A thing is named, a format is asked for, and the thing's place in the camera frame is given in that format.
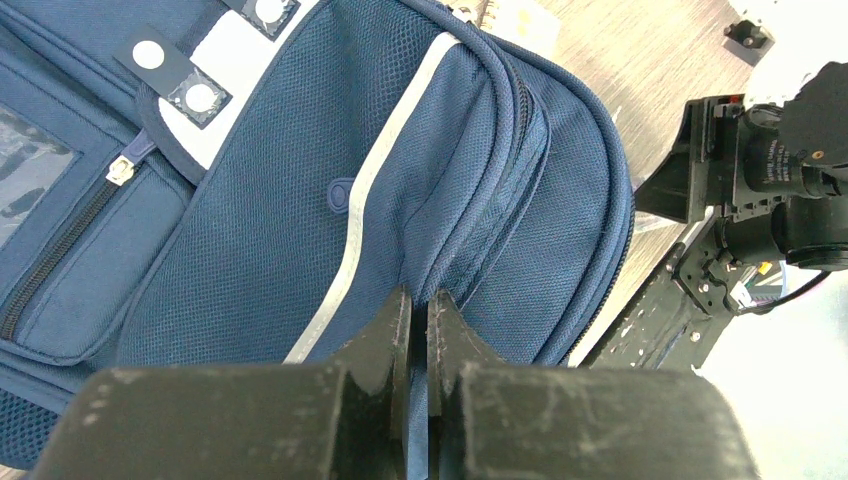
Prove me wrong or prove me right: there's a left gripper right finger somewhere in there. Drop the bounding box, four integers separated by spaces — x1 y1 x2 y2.
427 290 759 479

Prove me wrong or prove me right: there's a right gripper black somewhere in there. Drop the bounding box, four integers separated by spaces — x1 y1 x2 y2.
635 96 847 224

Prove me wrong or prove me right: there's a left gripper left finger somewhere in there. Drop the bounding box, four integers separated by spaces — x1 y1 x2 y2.
32 286 412 479

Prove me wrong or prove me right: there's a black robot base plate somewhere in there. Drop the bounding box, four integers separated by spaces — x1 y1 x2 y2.
580 227 759 371

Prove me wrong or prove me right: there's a navy blue backpack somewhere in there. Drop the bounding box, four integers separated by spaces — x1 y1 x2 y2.
1 1 633 470

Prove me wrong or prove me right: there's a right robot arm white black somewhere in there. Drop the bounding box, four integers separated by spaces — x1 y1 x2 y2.
635 62 847 271

